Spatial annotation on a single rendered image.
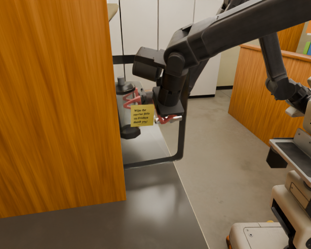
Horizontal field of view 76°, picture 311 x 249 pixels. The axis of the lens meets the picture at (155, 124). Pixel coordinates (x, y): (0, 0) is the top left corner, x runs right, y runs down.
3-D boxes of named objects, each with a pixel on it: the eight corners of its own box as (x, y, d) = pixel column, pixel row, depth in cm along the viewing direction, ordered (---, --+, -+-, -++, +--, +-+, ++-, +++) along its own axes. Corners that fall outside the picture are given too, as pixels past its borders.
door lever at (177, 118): (151, 119, 65) (150, 111, 64) (177, 115, 67) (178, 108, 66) (155, 126, 61) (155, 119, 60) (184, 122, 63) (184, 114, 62)
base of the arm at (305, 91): (323, 97, 76) (302, 88, 87) (311, 85, 74) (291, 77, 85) (303, 113, 79) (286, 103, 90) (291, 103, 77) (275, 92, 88)
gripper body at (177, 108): (160, 118, 52) (165, 99, 46) (151, 91, 58) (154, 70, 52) (183, 116, 53) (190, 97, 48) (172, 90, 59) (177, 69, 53)
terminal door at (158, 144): (102, 172, 71) (84, 56, 52) (182, 158, 78) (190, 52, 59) (103, 174, 70) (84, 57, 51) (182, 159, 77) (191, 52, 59)
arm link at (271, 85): (303, 90, 77) (297, 84, 82) (288, 74, 74) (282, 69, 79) (282, 106, 82) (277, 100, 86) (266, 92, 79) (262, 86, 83)
